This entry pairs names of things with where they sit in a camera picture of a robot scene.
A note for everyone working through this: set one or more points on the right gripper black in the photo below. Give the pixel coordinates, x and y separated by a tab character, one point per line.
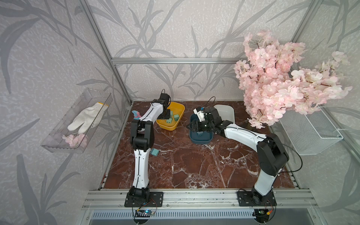
193	124

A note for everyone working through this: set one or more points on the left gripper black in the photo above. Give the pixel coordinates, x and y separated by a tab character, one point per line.
167	117

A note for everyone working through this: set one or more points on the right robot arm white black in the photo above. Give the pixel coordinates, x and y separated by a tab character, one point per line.
272	155

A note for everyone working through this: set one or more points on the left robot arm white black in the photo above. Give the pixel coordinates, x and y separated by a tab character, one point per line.
142	141

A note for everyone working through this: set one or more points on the yellow plastic storage box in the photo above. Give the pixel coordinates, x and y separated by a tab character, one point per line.
177	111

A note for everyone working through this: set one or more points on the white plastic storage box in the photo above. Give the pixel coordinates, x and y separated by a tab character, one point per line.
226	112

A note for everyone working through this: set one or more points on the dark teal storage box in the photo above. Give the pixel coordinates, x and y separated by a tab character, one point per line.
195	138

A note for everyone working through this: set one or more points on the teal spray bottle pink trigger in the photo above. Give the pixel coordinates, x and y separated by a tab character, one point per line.
136	114

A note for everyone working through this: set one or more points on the pink cherry blossom tree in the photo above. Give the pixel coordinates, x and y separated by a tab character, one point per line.
271	87

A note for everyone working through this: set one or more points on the white work glove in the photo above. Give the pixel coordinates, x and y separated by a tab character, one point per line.
88	118

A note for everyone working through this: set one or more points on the small pink flower sprig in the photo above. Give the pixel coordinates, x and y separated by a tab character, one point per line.
76	140

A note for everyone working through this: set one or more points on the right circuit board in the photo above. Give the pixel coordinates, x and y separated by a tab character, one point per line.
262	212

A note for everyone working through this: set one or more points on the circuit board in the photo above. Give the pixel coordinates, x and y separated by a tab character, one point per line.
144	213
262	212

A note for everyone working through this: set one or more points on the left circuit board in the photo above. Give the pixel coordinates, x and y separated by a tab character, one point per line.
144	213

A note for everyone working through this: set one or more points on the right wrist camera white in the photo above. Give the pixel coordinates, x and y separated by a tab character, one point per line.
199	113

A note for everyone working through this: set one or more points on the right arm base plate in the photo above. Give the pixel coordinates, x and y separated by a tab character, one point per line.
254	199

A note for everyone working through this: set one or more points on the aluminium front rail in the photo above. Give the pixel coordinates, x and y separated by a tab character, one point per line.
114	199

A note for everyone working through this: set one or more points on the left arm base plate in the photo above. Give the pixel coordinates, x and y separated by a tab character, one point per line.
151	199

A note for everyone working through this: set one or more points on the white wire mesh basket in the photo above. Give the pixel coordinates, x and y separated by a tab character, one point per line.
310	134

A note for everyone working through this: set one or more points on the clear acrylic wall shelf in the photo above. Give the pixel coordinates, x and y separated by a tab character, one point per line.
75	130

